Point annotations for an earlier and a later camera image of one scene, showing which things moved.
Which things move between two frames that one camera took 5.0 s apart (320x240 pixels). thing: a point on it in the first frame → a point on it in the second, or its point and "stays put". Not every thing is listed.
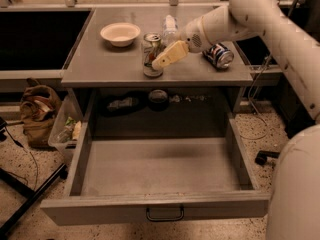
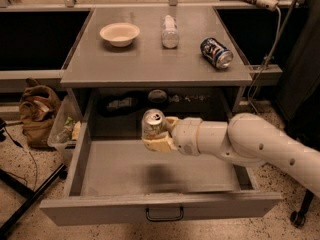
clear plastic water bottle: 170,31 stays put
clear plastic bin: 66,124 stays put
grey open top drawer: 131,179 stays put
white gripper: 192,36 → 186,135
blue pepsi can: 219,54 stays put
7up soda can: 151,48 → 154,124
